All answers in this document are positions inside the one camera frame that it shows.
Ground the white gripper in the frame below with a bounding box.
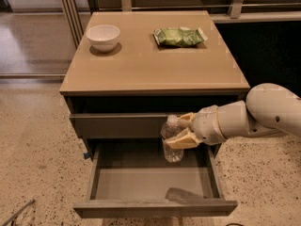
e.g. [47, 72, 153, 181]
[165, 105, 226, 150]

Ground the clear plastic water bottle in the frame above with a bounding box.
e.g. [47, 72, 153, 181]
[161, 115, 183, 163]

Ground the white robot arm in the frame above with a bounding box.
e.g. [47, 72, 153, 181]
[165, 83, 301, 149]

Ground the open grey middle drawer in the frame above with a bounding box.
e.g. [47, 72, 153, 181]
[73, 142, 238, 218]

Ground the grey drawer cabinet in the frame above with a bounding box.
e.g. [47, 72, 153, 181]
[58, 10, 251, 226]

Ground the green snack bag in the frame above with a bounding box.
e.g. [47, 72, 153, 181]
[153, 27, 208, 48]

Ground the blue tape piece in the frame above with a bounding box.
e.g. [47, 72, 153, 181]
[83, 153, 90, 159]

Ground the white ceramic bowl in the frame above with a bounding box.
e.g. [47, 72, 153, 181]
[86, 24, 120, 53]

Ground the grey metal rod on floor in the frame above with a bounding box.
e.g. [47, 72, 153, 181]
[1, 199, 35, 226]

